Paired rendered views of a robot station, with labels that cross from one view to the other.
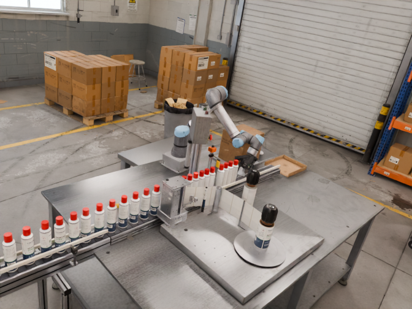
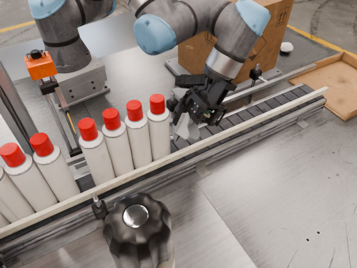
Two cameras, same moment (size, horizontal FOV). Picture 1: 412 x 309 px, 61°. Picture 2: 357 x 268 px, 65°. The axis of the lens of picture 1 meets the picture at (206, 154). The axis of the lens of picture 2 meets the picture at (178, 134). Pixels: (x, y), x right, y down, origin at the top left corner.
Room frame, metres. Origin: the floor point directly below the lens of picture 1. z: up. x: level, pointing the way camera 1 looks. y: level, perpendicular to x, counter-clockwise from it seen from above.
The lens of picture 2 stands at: (1.92, -0.42, 1.47)
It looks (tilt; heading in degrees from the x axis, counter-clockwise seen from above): 47 degrees down; 18
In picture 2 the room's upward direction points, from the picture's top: straight up
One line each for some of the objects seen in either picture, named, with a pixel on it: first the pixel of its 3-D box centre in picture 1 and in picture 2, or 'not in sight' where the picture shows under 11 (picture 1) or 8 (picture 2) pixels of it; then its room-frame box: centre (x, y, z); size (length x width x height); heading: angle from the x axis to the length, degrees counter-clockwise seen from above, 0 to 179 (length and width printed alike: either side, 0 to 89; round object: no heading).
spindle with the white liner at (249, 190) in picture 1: (249, 189); (146, 262); (2.04, -0.33, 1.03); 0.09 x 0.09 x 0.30
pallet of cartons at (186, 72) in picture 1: (193, 80); not in sight; (6.66, 0.47, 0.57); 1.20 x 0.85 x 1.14; 148
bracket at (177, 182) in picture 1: (176, 182); not in sight; (1.79, 0.14, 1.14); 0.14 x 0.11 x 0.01; 138
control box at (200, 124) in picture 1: (200, 125); not in sight; (2.15, 0.07, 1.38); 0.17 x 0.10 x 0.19; 13
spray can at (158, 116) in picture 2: (233, 172); (159, 131); (2.35, -0.23, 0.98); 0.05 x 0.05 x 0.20
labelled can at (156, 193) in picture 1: (155, 200); not in sight; (1.81, 0.26, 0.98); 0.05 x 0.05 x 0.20
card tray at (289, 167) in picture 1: (286, 165); (344, 82); (2.91, -0.73, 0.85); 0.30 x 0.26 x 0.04; 138
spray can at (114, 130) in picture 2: (224, 175); (118, 145); (2.27, -0.15, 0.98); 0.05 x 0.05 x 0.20
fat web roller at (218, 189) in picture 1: (216, 199); not in sight; (1.94, -0.12, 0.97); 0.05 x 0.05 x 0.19
